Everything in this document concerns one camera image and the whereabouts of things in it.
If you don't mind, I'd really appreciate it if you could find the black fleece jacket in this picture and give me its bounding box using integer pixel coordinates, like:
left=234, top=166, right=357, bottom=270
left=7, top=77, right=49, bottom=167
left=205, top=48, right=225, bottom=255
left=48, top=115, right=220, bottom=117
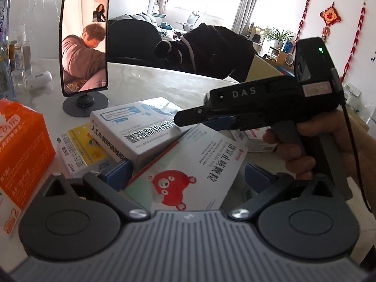
left=154, top=23, right=257, bottom=83

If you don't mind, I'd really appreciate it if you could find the wooden shelf unit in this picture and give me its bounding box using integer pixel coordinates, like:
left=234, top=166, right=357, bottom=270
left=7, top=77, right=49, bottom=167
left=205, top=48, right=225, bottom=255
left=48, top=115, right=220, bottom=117
left=267, top=47, right=290, bottom=63

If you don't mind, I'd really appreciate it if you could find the white earbuds case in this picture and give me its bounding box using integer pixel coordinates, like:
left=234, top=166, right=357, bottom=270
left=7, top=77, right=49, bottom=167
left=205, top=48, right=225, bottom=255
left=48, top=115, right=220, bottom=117
left=26, top=70, right=53, bottom=90

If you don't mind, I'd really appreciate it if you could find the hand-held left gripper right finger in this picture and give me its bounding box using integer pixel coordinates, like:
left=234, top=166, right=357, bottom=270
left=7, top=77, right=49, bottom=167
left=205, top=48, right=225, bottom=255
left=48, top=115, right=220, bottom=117
left=228, top=163, right=337, bottom=221

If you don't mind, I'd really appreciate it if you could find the white red bear medicine box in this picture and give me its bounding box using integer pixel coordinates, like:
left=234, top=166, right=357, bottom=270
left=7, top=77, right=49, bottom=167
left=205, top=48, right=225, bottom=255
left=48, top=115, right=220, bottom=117
left=123, top=123, right=250, bottom=212

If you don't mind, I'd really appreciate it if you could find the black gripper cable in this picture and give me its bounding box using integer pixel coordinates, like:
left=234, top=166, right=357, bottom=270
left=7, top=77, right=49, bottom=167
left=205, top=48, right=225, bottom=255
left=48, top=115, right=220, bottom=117
left=330, top=67, right=373, bottom=212

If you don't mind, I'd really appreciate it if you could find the white office chair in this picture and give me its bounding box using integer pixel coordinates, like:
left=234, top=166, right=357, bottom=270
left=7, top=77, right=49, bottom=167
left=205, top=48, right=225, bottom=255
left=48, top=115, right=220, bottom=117
left=180, top=10, right=206, bottom=33

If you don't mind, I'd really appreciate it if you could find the clear bottle vase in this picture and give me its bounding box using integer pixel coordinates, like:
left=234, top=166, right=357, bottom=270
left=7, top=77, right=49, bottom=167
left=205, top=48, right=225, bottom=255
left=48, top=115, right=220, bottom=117
left=0, top=0, right=16, bottom=100

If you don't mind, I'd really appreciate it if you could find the smartphone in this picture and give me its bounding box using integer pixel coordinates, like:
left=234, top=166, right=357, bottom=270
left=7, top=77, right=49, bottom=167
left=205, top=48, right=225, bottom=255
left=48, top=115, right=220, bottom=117
left=60, top=0, right=111, bottom=97

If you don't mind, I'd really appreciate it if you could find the grey curtain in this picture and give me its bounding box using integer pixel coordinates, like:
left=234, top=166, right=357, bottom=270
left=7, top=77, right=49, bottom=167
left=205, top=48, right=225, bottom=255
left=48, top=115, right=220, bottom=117
left=231, top=0, right=263, bottom=34

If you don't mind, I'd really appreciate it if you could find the round black phone stand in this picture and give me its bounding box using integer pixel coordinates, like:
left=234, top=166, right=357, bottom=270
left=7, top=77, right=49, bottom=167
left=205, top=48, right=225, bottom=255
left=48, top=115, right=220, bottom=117
left=63, top=90, right=109, bottom=118

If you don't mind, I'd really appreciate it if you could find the grey sofa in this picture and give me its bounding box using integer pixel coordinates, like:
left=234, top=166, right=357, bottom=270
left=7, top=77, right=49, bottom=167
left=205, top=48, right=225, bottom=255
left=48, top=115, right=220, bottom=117
left=107, top=13, right=165, bottom=65

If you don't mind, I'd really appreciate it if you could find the red firecracker string decoration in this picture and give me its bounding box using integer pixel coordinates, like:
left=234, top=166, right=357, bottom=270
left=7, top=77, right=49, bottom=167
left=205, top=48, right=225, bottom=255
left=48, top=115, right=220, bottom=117
left=300, top=0, right=312, bottom=40
left=342, top=0, right=367, bottom=83

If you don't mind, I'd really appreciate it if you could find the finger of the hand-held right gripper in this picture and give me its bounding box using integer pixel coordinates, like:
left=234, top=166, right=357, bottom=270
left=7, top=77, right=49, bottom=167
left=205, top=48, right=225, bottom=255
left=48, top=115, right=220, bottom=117
left=174, top=105, right=239, bottom=131

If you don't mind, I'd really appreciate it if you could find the white blue-picture medicine box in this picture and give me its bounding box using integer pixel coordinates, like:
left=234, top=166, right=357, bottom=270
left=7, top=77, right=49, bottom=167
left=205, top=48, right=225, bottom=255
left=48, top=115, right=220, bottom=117
left=90, top=97, right=194, bottom=173

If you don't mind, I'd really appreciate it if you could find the red Chinese knot decoration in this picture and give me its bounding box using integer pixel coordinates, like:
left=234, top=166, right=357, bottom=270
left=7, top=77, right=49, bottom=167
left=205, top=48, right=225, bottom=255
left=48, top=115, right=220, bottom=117
left=320, top=1, right=342, bottom=42

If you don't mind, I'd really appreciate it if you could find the person's right hand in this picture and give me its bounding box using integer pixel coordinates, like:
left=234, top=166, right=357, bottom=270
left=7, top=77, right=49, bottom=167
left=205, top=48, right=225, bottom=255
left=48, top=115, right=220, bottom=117
left=262, top=109, right=359, bottom=183

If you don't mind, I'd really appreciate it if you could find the white strawberry medicine box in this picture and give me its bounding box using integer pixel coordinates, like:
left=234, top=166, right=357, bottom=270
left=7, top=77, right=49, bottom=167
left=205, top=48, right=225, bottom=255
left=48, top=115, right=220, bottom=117
left=230, top=128, right=277, bottom=153

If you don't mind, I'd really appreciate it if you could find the yellow cartoon medicine box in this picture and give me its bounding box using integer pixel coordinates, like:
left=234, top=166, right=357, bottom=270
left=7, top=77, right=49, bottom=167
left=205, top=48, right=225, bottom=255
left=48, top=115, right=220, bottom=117
left=57, top=123, right=110, bottom=174

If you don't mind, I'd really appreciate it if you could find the small clear bottle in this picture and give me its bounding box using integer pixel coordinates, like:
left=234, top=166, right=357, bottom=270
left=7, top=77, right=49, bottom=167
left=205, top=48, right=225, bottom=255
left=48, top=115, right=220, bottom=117
left=13, top=35, right=22, bottom=71
left=20, top=34, right=33, bottom=75

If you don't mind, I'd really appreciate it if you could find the white marble desktop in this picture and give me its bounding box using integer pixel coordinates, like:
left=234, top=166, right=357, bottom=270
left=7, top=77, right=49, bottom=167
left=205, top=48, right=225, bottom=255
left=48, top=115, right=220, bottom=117
left=0, top=59, right=376, bottom=271

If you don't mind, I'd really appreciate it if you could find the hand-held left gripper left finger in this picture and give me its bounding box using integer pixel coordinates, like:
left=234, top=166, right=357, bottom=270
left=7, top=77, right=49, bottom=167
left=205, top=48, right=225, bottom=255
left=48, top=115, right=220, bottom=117
left=44, top=156, right=151, bottom=222

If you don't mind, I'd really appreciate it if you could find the orange tissue pack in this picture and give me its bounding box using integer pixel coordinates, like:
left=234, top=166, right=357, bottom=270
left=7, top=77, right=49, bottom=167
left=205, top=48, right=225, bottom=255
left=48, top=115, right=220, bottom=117
left=0, top=98, right=56, bottom=239

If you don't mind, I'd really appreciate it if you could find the potted green plant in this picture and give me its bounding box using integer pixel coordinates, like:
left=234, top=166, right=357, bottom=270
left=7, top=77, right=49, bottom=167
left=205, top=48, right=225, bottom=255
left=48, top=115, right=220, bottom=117
left=264, top=28, right=295, bottom=49

